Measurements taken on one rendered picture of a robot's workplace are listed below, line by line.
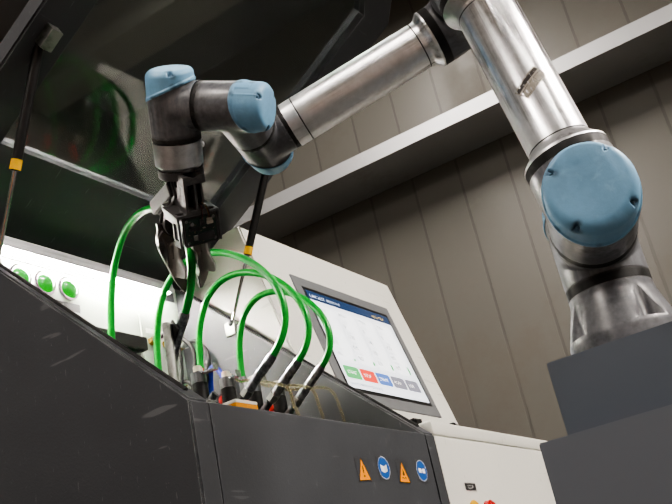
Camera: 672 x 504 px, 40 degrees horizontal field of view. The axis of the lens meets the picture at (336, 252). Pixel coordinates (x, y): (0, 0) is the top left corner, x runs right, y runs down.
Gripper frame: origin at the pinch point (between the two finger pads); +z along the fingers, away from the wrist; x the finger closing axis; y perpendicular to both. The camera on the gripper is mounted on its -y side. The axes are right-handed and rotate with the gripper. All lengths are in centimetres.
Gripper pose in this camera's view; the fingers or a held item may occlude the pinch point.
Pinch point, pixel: (190, 280)
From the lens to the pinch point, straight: 155.8
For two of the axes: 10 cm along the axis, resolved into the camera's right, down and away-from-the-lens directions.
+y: 5.2, 2.9, -8.1
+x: 8.5, -2.4, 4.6
